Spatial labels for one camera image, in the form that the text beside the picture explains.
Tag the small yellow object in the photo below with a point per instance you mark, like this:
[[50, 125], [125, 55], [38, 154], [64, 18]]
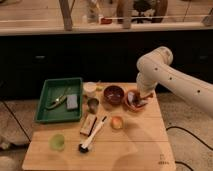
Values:
[[98, 86]]

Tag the green plastic tray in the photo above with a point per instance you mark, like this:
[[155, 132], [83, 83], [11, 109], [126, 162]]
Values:
[[52, 89]]

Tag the green yellow tongs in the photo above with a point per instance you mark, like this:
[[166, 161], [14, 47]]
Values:
[[58, 101]]

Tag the orange bowl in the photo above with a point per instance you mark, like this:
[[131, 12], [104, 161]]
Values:
[[135, 109]]

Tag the dark grape bunch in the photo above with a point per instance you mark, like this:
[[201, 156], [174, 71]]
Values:
[[139, 99]]

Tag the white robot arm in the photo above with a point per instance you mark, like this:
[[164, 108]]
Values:
[[155, 68]]

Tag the purple bowl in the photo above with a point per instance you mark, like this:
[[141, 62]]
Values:
[[113, 94]]

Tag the white cup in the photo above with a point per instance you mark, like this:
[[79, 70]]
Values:
[[89, 89]]

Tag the dark cabinet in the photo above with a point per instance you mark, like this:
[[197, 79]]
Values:
[[27, 61]]

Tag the orange peach fruit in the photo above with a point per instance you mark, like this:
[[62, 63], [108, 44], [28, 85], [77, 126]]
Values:
[[116, 122]]

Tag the wooden block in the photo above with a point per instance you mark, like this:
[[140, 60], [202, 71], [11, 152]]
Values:
[[88, 124]]

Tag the grey cloth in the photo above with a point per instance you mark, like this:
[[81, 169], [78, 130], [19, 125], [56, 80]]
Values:
[[131, 97]]

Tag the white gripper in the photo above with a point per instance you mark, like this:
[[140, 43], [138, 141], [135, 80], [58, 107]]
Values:
[[145, 88]]

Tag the grey sponge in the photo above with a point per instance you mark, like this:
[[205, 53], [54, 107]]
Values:
[[72, 102]]

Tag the green plastic cup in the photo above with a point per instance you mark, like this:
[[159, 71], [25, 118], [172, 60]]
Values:
[[57, 142]]

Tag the small metal cup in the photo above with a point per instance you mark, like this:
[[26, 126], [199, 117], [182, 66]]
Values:
[[93, 105]]

